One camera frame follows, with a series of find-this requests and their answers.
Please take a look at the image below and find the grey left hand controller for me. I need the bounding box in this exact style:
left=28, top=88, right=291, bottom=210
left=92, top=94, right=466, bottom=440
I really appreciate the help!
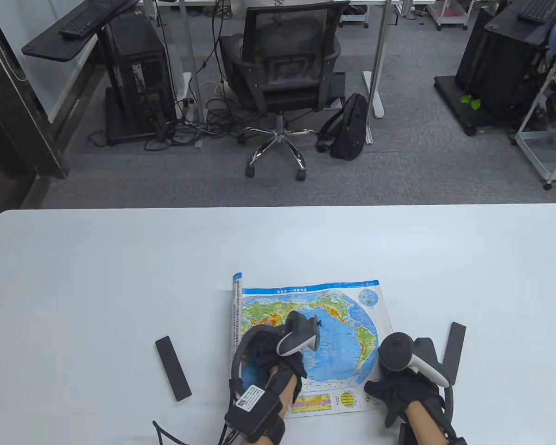
left=277, top=311, right=320, bottom=357

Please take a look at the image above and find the black computer tower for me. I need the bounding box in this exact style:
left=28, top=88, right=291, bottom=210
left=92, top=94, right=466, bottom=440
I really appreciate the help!
left=103, top=14, right=177, bottom=133
left=455, top=7, right=545, bottom=116

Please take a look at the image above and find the grey right hand controller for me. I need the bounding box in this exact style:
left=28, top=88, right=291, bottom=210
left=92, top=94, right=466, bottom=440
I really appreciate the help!
left=378, top=331, right=451, bottom=388

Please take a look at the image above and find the colourful world map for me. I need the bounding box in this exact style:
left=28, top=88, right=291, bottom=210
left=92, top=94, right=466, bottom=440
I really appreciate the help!
left=230, top=273, right=393, bottom=419

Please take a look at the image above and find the person's right forearm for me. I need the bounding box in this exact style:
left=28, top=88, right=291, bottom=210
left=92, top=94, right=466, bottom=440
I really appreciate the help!
left=405, top=401, right=445, bottom=445

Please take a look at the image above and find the black keyboard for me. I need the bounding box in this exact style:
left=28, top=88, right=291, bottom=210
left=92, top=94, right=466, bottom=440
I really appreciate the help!
left=58, top=0, right=129, bottom=38
left=518, top=0, right=556, bottom=24

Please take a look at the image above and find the black bar paperweight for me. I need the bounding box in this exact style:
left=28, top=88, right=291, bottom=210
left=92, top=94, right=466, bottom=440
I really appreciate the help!
left=442, top=322, right=467, bottom=383
left=155, top=336, right=192, bottom=402

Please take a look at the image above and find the black left wrist sensor box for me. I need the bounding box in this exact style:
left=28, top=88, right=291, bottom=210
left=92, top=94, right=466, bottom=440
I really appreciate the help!
left=225, top=385, right=286, bottom=445

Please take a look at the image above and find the white desk with metal legs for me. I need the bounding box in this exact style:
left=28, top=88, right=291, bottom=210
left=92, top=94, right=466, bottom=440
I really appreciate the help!
left=141, top=0, right=438, bottom=149

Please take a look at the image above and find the black backpack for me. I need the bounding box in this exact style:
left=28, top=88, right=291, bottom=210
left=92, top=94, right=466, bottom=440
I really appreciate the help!
left=316, top=93, right=369, bottom=161

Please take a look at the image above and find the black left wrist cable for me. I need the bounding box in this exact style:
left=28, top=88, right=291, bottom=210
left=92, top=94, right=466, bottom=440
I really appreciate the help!
left=152, top=330, right=260, bottom=445

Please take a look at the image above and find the person's left hand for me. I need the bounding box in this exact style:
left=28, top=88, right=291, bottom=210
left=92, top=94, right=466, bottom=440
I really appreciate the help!
left=241, top=324, right=309, bottom=404

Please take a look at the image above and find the white metal rack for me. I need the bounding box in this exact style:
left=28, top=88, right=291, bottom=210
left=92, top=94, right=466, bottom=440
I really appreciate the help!
left=514, top=56, right=556, bottom=191

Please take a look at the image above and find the person's right hand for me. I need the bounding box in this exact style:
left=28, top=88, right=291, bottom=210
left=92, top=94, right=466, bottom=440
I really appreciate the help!
left=364, top=371, right=445, bottom=429

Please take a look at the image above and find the tangle of black cables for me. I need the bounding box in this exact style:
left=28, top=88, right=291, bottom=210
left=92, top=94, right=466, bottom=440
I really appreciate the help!
left=87, top=0, right=260, bottom=151

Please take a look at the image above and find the person's left forearm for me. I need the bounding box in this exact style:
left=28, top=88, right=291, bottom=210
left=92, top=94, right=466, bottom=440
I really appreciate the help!
left=266, top=366, right=299, bottom=418

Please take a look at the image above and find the white rolling cart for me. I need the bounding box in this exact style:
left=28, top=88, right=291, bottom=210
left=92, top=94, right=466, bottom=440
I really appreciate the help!
left=426, top=0, right=475, bottom=31
left=341, top=0, right=370, bottom=27

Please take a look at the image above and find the grey hand controller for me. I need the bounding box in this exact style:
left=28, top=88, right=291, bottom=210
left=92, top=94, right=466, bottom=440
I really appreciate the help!
left=277, top=311, right=320, bottom=357
left=378, top=331, right=451, bottom=388

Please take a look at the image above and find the black mesh office chair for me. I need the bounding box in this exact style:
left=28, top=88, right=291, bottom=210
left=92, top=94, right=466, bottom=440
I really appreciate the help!
left=219, top=0, right=351, bottom=181

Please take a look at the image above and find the black rolling computer stand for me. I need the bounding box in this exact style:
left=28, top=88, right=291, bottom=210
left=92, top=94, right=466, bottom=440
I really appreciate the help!
left=433, top=0, right=556, bottom=136
left=21, top=0, right=177, bottom=145

